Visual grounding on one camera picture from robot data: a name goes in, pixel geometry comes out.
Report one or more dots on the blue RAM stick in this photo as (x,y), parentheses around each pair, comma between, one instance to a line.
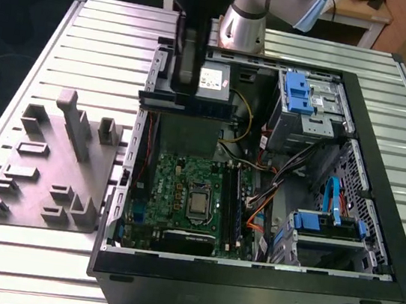
(239,210)
(213,107)

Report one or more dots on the blue plastic drive latch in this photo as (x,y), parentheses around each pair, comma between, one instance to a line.
(296,93)

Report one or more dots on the gray power supply unit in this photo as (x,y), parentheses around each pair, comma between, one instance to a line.
(186,134)

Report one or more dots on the silver drive cage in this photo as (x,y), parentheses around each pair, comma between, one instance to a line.
(296,131)

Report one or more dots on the green motherboard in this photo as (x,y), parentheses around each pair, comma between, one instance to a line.
(169,177)

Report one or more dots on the silver CPU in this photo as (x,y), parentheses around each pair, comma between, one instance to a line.
(199,203)

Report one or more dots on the gray parts rack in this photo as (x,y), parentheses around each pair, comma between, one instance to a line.
(61,162)

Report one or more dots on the black graphics card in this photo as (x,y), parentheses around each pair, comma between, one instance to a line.
(186,241)

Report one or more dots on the hard disk in blue carrier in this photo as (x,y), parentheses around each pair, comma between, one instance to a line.
(310,221)

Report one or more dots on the silver disk bay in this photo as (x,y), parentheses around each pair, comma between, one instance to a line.
(325,248)

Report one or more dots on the black PC case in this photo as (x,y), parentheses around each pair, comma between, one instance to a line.
(207,281)

